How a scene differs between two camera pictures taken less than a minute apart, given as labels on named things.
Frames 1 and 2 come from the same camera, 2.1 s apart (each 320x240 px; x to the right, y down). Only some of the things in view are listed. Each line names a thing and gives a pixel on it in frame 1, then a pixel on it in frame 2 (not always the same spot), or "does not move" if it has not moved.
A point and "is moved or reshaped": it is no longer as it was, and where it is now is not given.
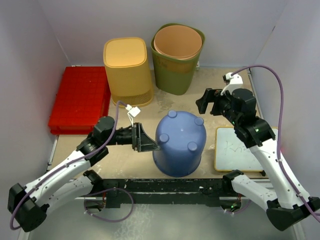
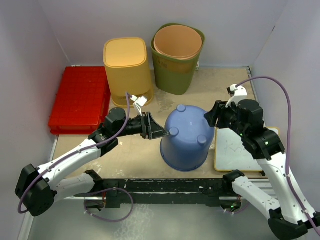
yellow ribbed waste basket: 127,61 does not move
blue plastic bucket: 182,137 is moved or reshaped
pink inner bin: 178,42 does not move
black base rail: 121,193 does not move
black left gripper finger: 142,137 → 157,130
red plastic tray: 83,96 does not move
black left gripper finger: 146,144 → 158,134
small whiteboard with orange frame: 231,154 does not move
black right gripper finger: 202,103 → 212,115
